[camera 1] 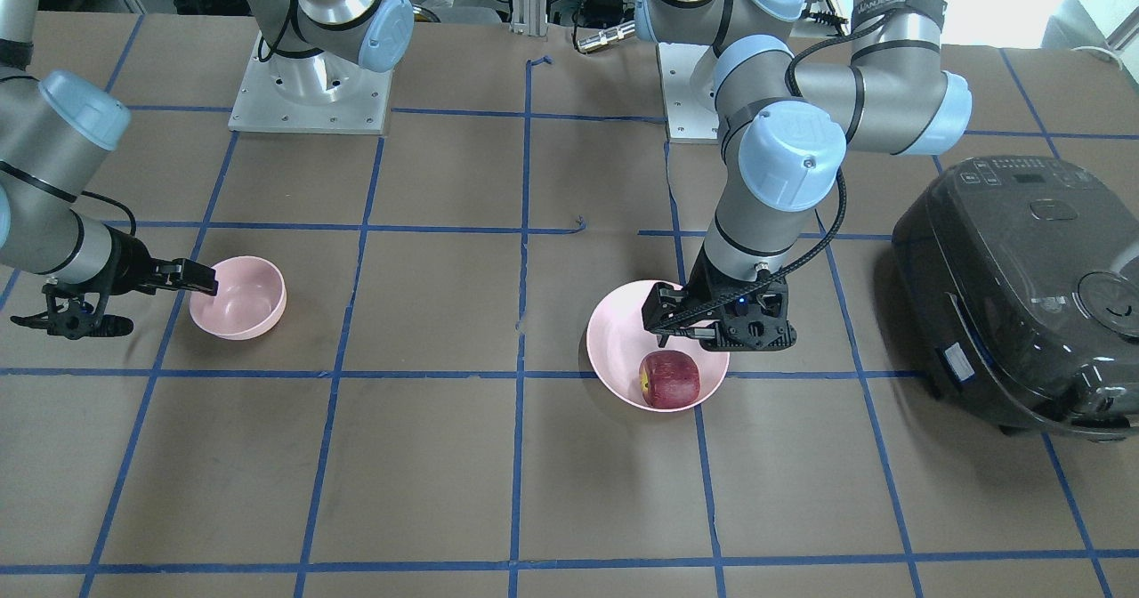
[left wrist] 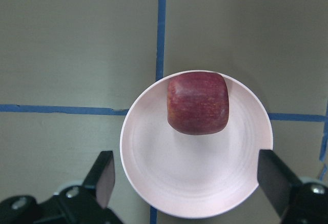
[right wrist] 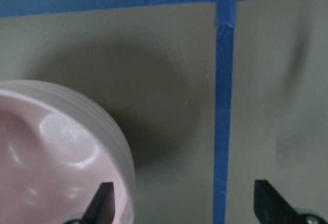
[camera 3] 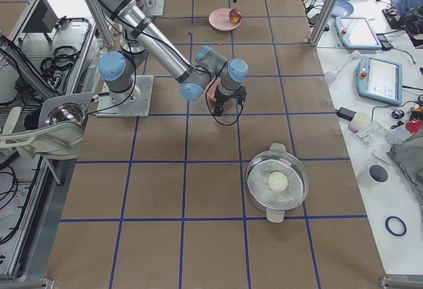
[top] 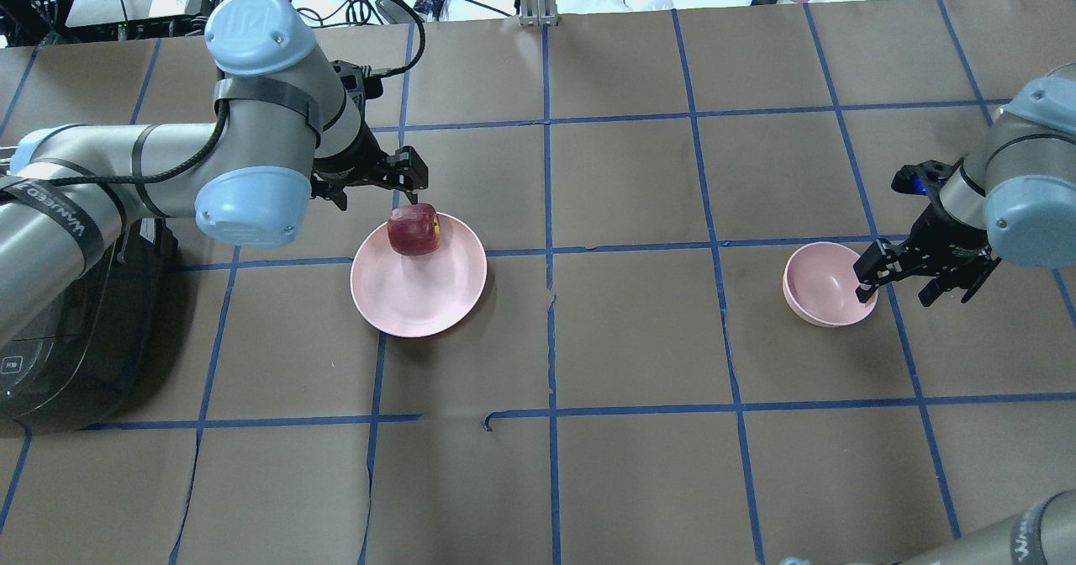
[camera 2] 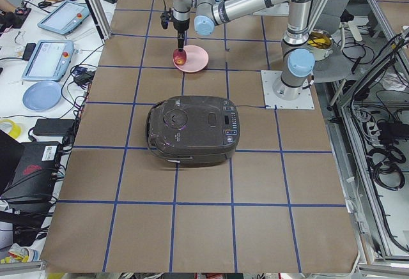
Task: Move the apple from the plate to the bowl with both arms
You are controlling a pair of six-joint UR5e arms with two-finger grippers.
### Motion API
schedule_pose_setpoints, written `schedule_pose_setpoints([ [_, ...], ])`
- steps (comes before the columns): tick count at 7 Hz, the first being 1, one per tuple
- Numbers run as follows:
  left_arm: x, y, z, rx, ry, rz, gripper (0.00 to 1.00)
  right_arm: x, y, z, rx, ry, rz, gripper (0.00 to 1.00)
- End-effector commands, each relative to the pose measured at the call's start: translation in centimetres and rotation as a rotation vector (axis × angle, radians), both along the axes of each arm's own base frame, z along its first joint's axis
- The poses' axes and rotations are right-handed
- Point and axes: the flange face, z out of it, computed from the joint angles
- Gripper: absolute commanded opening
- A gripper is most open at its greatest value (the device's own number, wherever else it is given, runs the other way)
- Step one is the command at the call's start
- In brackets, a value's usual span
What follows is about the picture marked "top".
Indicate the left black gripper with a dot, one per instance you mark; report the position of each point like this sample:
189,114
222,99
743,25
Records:
347,164

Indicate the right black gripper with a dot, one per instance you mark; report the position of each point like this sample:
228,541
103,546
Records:
941,230

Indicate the red apple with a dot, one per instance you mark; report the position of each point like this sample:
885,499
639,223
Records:
414,230

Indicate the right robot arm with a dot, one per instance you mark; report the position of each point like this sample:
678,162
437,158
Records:
1011,200

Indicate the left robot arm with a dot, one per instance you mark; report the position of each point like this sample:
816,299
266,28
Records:
289,126

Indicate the pink bowl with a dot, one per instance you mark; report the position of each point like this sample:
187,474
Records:
820,286

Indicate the pink plate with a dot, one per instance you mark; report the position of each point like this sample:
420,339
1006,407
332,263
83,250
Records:
413,297

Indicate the dark grey rice cooker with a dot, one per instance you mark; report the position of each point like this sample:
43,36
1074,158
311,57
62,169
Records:
77,363

